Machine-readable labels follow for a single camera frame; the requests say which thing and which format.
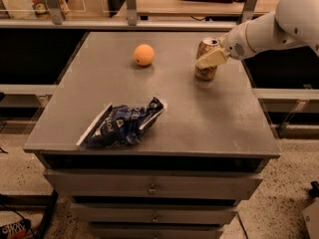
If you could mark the orange fruit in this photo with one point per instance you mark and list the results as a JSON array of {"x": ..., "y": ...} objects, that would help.
[{"x": 144, "y": 55}]

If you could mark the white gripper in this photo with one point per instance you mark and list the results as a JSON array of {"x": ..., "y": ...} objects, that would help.
[{"x": 235, "y": 43}]

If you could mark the blue chip bag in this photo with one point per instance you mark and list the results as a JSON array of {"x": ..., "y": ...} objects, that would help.
[{"x": 121, "y": 125}]

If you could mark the red black object on floor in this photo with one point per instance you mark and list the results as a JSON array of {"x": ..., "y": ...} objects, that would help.
[{"x": 16, "y": 230}]

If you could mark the orange soda can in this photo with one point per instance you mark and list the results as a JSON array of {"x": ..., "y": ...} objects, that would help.
[{"x": 205, "y": 68}]

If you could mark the white device on floor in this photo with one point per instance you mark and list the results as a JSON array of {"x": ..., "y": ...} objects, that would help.
[{"x": 311, "y": 213}]

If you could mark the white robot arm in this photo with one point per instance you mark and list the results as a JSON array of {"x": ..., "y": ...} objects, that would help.
[{"x": 293, "y": 23}]

